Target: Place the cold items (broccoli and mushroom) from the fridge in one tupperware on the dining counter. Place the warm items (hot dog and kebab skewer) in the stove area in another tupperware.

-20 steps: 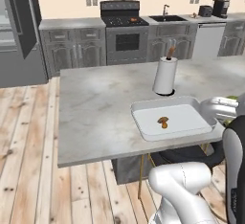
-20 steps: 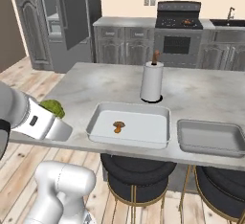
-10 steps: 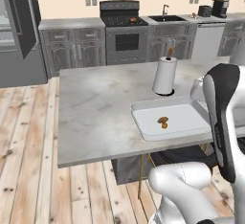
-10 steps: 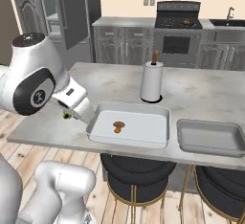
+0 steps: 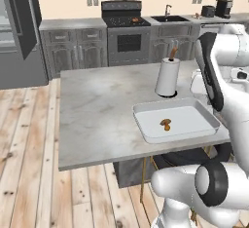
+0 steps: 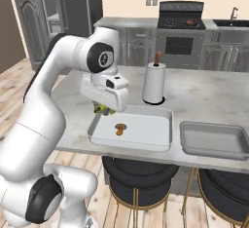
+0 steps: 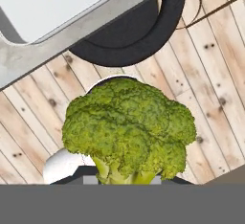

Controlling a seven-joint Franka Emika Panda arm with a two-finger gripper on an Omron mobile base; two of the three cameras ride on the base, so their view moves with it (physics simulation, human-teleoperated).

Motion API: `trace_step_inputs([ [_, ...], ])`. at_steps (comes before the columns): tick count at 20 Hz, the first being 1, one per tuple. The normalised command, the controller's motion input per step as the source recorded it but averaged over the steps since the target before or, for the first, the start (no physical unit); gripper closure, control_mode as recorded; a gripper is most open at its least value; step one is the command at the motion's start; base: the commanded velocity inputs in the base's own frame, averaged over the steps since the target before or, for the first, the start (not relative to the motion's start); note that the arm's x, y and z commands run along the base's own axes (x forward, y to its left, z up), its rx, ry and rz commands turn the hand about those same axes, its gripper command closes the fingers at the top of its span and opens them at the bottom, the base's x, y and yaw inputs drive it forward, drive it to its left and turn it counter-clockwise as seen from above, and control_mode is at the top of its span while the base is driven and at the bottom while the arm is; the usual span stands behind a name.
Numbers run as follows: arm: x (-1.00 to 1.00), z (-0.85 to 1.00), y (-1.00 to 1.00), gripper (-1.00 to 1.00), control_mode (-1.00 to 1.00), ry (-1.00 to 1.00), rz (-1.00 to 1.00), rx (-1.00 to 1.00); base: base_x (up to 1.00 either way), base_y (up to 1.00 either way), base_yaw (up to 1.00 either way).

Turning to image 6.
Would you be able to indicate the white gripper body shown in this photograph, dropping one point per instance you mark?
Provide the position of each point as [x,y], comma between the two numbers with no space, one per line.
[107,96]

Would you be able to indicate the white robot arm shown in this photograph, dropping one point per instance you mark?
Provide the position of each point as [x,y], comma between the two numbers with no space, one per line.
[39,121]

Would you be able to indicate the green broccoli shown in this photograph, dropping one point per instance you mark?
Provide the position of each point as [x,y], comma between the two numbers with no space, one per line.
[103,109]

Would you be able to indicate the brown mushroom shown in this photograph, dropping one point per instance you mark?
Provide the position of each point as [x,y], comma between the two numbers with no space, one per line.
[120,129]

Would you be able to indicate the white tupperware tray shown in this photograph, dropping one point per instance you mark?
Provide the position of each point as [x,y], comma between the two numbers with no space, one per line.
[146,131]

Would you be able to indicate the black stove with oven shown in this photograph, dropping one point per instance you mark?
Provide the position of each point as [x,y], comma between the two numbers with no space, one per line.
[180,45]

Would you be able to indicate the grey steel fridge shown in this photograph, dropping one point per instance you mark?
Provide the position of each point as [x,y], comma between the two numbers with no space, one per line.
[76,7]

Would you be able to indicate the grey tupperware tray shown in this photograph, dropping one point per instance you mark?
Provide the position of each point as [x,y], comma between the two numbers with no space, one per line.
[212,139]

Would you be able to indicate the white paper towel roll holder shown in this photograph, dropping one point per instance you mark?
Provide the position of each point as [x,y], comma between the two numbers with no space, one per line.
[154,82]

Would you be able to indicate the grey base cupboards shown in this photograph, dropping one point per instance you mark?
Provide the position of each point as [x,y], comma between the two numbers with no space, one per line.
[227,51]
[137,45]

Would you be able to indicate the black round stool gold legs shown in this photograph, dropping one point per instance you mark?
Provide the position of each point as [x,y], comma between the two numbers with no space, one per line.
[227,189]
[140,180]

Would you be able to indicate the grey tall cupboard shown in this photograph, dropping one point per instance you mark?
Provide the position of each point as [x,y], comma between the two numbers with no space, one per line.
[27,20]

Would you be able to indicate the orange brown food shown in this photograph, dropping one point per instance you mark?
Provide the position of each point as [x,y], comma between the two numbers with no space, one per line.
[189,21]

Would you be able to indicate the black sink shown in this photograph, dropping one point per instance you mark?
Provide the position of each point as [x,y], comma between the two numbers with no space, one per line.
[231,23]

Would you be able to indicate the grey tap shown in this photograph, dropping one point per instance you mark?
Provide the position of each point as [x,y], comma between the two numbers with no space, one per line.
[233,12]

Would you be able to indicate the grey wall socket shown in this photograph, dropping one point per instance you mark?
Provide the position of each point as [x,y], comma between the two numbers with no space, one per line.
[151,1]

